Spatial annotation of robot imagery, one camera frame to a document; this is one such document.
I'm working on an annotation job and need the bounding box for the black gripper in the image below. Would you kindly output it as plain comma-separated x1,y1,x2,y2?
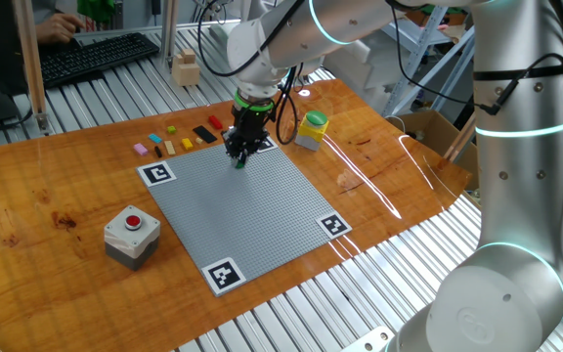
222,105,278,167

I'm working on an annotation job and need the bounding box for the wide black Lego plate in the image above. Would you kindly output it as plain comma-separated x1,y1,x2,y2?
192,124,219,145

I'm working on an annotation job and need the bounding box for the grey Lego baseplate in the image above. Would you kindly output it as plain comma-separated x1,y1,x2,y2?
136,134,354,298

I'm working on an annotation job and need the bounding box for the operator bare hand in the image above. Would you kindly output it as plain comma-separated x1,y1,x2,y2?
34,13,87,46

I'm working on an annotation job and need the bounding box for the green button yellow box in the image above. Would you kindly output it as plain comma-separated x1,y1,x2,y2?
294,110,330,153

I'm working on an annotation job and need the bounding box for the wooden block puzzle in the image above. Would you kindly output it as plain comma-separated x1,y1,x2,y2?
170,48,201,88

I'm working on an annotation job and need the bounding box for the red push button box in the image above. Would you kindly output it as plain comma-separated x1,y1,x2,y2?
104,204,162,272

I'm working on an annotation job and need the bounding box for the white foam block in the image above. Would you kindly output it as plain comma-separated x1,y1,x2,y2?
325,38,385,94

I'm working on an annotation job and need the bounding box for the black keyboard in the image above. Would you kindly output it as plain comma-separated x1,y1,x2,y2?
36,31,160,90

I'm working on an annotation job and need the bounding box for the open cardboard box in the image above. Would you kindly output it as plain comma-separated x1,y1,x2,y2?
386,110,481,192

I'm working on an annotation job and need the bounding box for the green cloth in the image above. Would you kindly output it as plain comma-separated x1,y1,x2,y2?
76,0,115,23

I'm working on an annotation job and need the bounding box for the slanted aluminium profile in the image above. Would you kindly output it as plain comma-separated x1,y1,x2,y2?
443,111,478,162

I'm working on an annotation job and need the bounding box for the orange wooden board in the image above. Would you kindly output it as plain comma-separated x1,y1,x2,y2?
0,77,473,352

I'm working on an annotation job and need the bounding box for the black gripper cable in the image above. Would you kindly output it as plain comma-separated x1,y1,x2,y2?
196,0,312,147

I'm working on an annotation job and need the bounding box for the aluminium frame post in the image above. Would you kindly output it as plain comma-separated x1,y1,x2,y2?
158,0,179,69

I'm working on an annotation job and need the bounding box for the grey metal shelf frame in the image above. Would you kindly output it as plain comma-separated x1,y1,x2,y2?
381,4,478,118

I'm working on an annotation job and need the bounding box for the tan frame post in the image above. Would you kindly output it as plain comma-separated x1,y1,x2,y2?
11,0,51,133

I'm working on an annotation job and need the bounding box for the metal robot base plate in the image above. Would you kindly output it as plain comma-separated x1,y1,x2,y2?
342,326,395,352

